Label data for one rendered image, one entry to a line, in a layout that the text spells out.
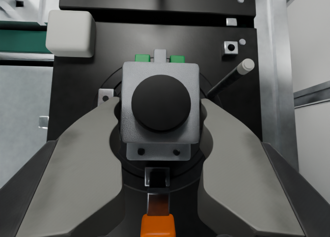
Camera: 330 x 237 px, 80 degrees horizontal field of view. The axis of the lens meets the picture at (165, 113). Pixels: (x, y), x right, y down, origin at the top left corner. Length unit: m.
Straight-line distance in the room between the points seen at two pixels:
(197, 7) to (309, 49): 0.25
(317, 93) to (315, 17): 0.23
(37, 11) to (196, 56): 0.20
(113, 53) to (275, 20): 0.21
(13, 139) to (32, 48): 0.12
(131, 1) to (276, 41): 0.19
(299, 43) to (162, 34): 0.28
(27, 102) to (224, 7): 0.29
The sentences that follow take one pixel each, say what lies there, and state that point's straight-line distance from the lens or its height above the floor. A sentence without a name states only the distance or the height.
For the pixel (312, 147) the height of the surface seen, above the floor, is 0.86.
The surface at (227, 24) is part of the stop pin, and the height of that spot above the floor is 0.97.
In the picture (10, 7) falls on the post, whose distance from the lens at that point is 0.32.
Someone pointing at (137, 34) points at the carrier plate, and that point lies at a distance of 0.25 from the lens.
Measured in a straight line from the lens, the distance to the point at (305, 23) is 0.48.
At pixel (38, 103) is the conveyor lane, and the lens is 0.32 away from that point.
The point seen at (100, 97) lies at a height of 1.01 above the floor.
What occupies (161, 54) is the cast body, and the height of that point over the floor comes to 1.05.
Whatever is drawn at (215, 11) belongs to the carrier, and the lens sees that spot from 0.28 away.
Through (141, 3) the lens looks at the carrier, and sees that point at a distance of 0.27.
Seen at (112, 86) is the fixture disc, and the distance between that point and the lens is 0.21.
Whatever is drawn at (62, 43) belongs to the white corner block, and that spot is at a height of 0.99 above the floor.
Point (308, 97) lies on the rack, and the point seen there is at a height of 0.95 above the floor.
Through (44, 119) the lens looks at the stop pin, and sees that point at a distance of 0.26.
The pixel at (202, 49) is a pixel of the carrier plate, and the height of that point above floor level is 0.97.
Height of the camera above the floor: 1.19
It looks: 82 degrees down
